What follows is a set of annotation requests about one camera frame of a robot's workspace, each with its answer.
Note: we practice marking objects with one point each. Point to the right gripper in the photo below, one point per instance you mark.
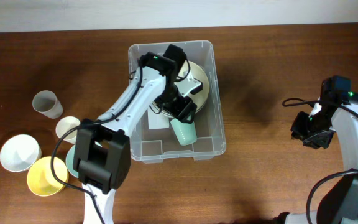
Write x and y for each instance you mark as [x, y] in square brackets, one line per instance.
[297, 132]

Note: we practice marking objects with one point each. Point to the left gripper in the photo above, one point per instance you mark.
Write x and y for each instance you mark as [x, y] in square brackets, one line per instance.
[184, 110]

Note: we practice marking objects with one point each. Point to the mint green cup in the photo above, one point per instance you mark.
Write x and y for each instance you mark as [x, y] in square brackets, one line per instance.
[185, 132]

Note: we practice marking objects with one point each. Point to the cream white bowl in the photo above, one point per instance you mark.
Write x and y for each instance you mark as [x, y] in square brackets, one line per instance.
[170, 71]

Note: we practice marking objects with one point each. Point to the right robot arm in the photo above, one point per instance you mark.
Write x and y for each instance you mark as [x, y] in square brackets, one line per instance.
[334, 199]

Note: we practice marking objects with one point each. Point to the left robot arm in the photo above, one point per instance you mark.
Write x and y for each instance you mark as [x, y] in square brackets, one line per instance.
[102, 156]

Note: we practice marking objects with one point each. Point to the clear plastic storage bin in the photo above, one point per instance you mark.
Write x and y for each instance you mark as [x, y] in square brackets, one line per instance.
[154, 146]

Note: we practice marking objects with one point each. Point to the cream plastic cup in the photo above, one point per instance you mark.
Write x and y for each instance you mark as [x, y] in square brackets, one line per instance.
[64, 125]

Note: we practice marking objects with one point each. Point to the mint green small bowl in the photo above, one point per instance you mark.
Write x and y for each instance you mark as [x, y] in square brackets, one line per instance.
[69, 162]

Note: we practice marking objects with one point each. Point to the grey plastic cup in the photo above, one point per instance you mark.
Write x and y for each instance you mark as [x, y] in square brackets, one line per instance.
[46, 103]

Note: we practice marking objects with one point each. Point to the yellow small bowl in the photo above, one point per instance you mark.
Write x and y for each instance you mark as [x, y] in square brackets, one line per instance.
[40, 180]

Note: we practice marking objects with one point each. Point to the white small bowl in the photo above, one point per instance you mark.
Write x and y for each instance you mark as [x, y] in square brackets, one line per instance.
[19, 153]

